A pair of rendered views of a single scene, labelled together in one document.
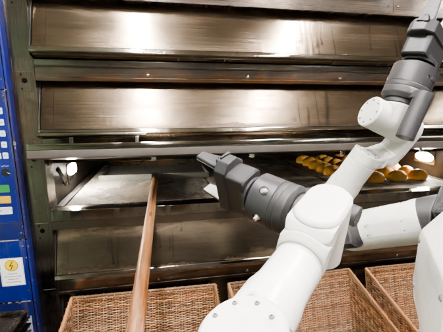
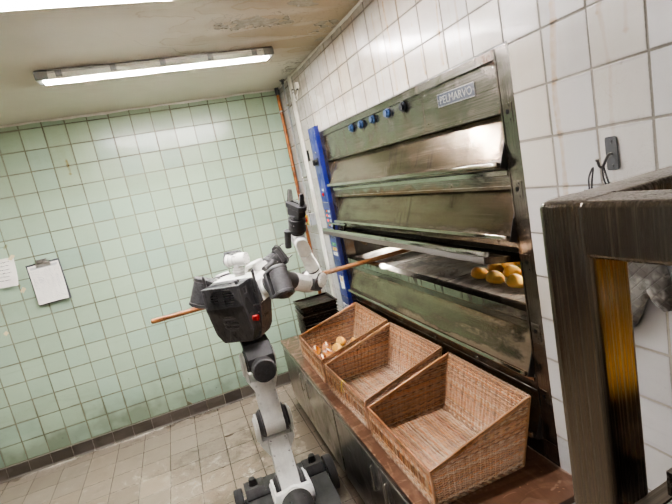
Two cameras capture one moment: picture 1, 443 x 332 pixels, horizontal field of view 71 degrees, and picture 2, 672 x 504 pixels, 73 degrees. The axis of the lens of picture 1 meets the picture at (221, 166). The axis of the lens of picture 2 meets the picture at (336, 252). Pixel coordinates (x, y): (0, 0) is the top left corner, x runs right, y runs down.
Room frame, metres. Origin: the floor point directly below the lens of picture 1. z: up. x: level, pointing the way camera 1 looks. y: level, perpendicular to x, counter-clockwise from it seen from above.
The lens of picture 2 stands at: (0.53, -2.64, 1.81)
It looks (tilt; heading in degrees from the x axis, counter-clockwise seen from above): 10 degrees down; 82
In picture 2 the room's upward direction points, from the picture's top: 11 degrees counter-clockwise
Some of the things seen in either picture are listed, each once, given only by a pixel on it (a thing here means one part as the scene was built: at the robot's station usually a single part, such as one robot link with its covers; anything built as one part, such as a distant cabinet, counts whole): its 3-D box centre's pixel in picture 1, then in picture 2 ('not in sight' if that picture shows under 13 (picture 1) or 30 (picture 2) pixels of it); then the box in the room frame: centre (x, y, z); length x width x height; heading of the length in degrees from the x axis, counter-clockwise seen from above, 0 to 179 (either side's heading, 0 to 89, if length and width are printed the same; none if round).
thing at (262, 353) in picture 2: not in sight; (258, 355); (0.35, -0.45, 1.00); 0.28 x 0.13 x 0.18; 100
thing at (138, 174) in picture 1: (156, 168); not in sight; (1.72, 0.37, 1.20); 0.55 x 0.36 x 0.03; 100
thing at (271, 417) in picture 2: not in sight; (265, 390); (0.34, -0.38, 0.78); 0.18 x 0.15 x 0.47; 10
